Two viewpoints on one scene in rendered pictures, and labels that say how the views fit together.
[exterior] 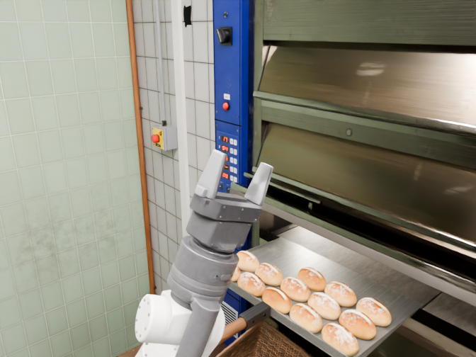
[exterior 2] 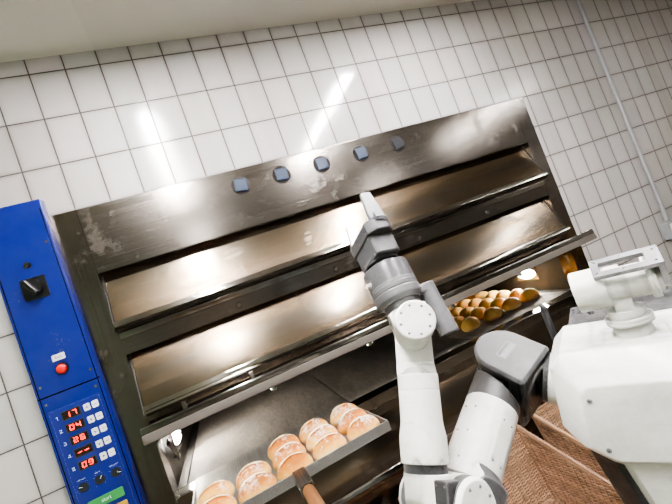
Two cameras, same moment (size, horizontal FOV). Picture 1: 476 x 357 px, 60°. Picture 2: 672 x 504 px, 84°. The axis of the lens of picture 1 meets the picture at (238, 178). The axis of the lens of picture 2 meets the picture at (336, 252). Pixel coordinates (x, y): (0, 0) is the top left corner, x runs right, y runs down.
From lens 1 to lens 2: 0.85 m
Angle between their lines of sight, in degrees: 71
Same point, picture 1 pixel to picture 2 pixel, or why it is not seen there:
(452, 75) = (290, 234)
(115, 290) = not seen: outside the picture
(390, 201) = (299, 331)
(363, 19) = (212, 221)
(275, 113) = (145, 337)
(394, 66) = (250, 245)
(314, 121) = (199, 316)
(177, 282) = (406, 281)
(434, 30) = (268, 213)
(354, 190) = (268, 344)
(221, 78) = (38, 340)
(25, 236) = not seen: outside the picture
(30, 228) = not seen: outside the picture
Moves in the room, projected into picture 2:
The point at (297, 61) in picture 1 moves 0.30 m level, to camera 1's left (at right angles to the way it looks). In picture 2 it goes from (153, 278) to (54, 297)
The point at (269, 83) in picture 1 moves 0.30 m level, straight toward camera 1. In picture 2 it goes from (128, 309) to (195, 280)
